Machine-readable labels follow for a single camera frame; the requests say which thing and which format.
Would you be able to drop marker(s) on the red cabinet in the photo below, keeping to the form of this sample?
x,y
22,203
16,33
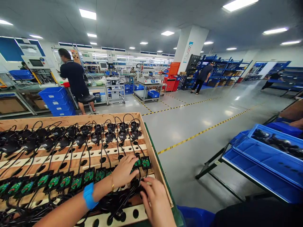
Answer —
x,y
171,83

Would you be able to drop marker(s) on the white machine on metal stand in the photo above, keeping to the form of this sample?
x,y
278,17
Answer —
x,y
115,87

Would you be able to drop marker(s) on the black metal rack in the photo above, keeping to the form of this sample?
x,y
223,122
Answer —
x,y
210,165

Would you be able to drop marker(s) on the blue crate with black parts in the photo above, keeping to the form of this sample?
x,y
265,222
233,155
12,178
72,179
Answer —
x,y
269,156

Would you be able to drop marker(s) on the blue shelving rack with boxes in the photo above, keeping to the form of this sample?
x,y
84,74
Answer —
x,y
227,71

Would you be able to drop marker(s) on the empty blue crate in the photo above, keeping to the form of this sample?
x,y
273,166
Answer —
x,y
258,175

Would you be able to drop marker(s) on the row of black round motors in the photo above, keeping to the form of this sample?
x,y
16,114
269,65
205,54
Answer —
x,y
64,138

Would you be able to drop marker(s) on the wooden tray with holes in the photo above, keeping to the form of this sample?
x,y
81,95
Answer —
x,y
75,163

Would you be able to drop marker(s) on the white press machine with screen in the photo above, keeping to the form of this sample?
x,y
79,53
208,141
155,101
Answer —
x,y
39,67

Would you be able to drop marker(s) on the person's body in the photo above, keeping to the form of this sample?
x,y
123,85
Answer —
x,y
260,215

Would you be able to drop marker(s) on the blue plastic bin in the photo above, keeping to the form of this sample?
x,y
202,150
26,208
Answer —
x,y
20,74

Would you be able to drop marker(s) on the white square pillar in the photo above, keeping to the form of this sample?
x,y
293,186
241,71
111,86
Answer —
x,y
190,45

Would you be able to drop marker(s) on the row of green circuit boards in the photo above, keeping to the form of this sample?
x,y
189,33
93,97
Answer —
x,y
54,181

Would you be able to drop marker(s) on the stack of blue bins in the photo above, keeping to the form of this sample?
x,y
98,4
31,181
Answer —
x,y
56,100

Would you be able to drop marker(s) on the dispensing machine on metal table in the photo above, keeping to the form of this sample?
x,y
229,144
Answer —
x,y
149,86

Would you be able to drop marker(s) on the black round stool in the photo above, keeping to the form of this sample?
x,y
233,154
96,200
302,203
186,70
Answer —
x,y
86,98

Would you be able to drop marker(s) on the ceiling light panel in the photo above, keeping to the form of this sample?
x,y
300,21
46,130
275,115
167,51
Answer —
x,y
87,14
275,31
167,33
239,4

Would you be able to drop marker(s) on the person's right hand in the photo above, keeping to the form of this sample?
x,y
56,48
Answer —
x,y
158,203

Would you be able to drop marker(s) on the metal workbench with cardboard boxes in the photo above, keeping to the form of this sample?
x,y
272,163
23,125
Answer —
x,y
16,101

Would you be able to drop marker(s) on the person's right fingers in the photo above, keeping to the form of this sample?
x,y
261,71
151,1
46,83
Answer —
x,y
147,189

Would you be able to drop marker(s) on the blue plastic bag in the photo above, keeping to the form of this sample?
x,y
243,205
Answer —
x,y
196,216

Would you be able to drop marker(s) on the black parts rack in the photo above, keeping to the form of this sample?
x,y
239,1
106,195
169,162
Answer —
x,y
190,71

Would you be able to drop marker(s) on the person's left hand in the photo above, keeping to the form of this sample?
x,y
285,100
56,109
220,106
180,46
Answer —
x,y
123,172

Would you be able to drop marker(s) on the pile of black parts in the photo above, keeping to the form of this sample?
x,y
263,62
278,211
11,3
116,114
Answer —
x,y
279,143

